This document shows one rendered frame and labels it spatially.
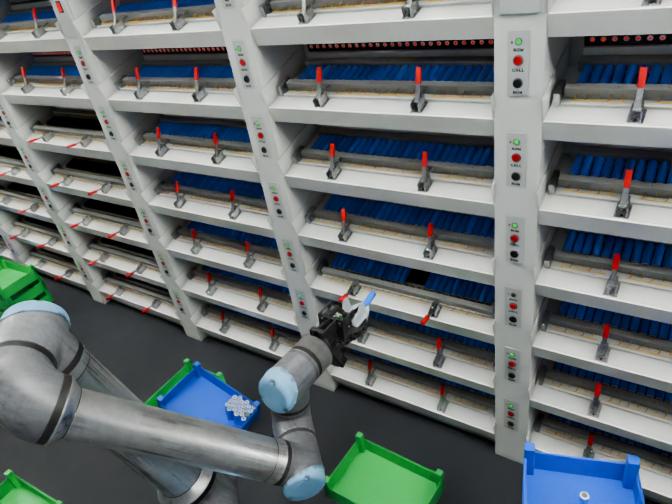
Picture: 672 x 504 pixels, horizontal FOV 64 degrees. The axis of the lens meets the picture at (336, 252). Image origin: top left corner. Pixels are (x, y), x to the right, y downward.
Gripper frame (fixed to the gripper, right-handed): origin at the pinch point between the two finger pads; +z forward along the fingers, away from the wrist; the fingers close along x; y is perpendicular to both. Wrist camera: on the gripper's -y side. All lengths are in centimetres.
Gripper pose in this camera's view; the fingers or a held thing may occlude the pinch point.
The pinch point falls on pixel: (361, 310)
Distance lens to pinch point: 142.2
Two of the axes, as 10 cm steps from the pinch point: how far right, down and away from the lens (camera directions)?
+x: -8.3, -2.0, 5.1
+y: -1.0, -8.6, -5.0
